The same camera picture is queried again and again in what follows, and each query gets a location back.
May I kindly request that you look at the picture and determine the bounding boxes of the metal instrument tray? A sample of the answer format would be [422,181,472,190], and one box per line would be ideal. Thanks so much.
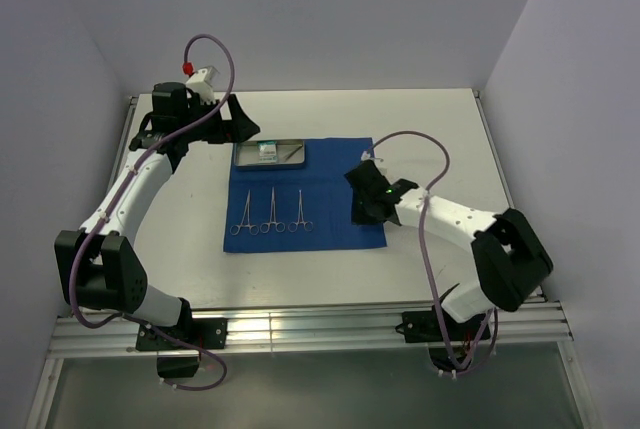
[232,139,306,171]

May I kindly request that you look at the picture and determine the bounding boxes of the green white gauze packet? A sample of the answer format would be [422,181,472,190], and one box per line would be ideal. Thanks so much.
[257,141,278,164]

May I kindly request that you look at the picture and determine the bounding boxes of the steel surgical scissors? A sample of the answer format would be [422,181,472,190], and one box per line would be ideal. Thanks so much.
[288,190,314,233]

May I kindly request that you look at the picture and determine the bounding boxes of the steel tweezers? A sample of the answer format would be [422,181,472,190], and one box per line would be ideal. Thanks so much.
[278,145,304,164]

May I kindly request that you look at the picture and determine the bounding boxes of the steel hemostat forceps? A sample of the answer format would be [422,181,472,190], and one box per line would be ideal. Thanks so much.
[259,188,286,234]

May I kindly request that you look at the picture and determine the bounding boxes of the blue surgical drape cloth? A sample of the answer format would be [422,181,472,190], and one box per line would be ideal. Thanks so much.
[223,137,387,254]

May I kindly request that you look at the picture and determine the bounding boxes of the steel needle holder forceps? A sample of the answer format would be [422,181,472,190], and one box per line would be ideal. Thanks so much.
[229,191,259,236]

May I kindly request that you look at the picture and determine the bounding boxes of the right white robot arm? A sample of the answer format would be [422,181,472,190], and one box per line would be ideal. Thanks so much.
[345,160,553,323]

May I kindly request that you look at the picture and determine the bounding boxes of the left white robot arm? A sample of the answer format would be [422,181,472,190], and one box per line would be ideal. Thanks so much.
[54,82,260,338]

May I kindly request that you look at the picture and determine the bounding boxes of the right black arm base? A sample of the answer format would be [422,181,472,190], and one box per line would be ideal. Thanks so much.
[394,305,492,343]

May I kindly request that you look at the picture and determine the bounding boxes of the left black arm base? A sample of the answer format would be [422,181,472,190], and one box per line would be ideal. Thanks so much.
[135,317,228,380]

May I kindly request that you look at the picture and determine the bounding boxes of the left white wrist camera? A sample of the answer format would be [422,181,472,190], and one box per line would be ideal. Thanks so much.
[185,66,219,104]

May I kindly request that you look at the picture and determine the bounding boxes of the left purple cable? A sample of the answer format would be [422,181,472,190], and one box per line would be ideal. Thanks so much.
[69,34,237,392]

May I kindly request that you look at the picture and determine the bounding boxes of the purple cable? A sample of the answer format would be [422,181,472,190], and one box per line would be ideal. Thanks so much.
[69,34,237,392]
[360,130,500,380]

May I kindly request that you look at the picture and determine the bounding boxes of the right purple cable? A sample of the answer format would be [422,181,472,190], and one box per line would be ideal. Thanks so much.
[360,130,500,380]

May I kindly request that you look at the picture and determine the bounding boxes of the aluminium extrusion rail frame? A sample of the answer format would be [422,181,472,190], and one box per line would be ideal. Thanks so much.
[25,88,601,429]

